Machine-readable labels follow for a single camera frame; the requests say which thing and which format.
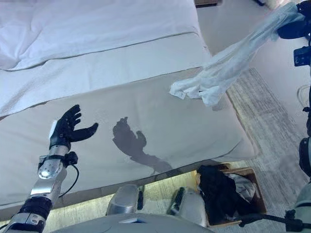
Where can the white duvet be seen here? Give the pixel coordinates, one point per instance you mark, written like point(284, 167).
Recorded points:
point(97, 29)

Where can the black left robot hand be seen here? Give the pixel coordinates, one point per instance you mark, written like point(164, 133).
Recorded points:
point(65, 131)

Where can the grey robot torso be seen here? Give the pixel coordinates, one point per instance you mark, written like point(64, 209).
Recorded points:
point(133, 225)

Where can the black garment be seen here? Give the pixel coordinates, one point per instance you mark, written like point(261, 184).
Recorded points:
point(218, 191)

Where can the pale grey clothes pile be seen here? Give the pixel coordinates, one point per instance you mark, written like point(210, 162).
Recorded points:
point(245, 187)

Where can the brown wicker laundry basket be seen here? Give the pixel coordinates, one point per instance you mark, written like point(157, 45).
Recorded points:
point(258, 194)

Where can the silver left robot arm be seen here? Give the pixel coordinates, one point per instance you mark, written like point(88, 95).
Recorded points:
point(46, 179)

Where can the silver left robot leg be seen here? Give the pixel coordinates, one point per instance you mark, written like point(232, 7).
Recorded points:
point(124, 199)

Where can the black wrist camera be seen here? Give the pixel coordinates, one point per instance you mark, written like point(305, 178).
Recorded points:
point(302, 57)
point(71, 159)

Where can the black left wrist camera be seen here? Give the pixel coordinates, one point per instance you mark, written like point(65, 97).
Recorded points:
point(71, 159)

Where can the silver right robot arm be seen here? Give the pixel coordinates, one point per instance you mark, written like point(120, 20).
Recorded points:
point(305, 155)

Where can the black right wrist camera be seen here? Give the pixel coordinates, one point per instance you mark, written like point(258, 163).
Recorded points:
point(302, 57)

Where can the white garment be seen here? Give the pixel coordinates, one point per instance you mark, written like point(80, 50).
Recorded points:
point(230, 65)

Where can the bed with beige cover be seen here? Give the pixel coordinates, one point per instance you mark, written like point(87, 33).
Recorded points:
point(145, 121)

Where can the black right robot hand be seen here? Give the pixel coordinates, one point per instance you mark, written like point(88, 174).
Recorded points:
point(298, 26)

